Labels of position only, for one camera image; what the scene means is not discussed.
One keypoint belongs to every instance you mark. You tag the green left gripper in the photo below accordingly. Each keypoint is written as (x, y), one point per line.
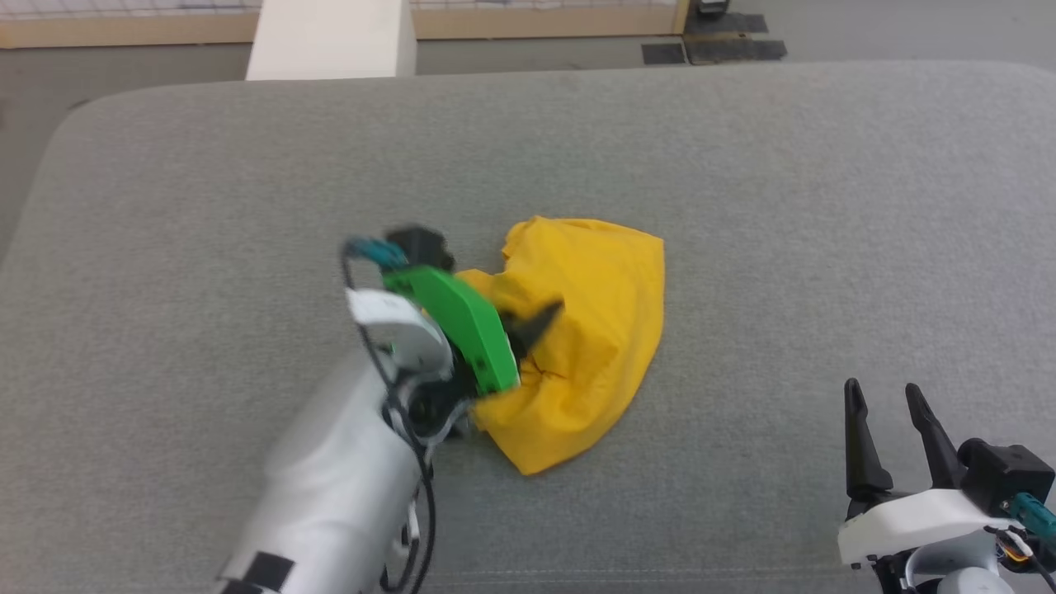
(462, 322)

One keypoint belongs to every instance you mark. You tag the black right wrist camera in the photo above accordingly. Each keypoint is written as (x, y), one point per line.
(1002, 474)

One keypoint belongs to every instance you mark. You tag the white square pillar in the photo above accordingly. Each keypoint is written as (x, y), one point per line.
(330, 41)

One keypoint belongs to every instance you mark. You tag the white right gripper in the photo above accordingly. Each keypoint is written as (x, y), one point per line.
(916, 520)

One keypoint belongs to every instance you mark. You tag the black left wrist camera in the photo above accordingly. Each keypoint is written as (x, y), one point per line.
(421, 243)

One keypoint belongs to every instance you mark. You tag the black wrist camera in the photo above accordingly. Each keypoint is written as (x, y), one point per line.
(1002, 474)
(421, 243)

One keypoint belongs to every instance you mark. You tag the large black floor mat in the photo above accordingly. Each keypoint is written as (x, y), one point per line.
(734, 49)

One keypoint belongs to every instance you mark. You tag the small black floor mat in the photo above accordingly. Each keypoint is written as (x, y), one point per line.
(664, 54)

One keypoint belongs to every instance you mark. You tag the yellow t-shirt garment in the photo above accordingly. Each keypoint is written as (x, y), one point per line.
(594, 330)

